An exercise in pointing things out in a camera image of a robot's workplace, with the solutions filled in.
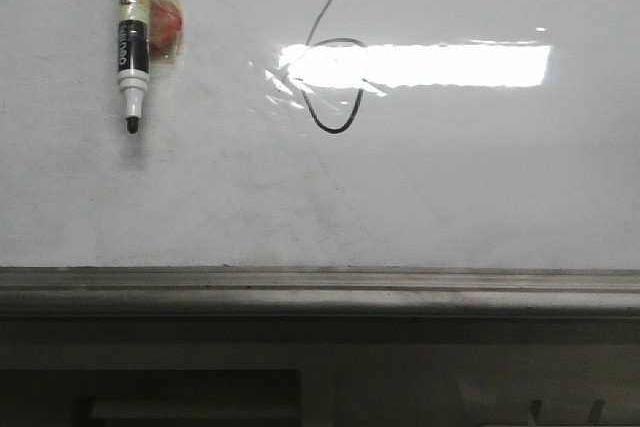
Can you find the red magnet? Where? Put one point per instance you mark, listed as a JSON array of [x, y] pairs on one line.
[[166, 30]]

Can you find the black and white whiteboard marker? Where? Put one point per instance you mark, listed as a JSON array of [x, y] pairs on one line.
[[133, 59]]

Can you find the white whiteboard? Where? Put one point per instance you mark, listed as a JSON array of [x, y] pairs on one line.
[[403, 133]]

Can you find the grey aluminium whiteboard tray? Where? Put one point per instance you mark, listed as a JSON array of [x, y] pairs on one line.
[[317, 291]]

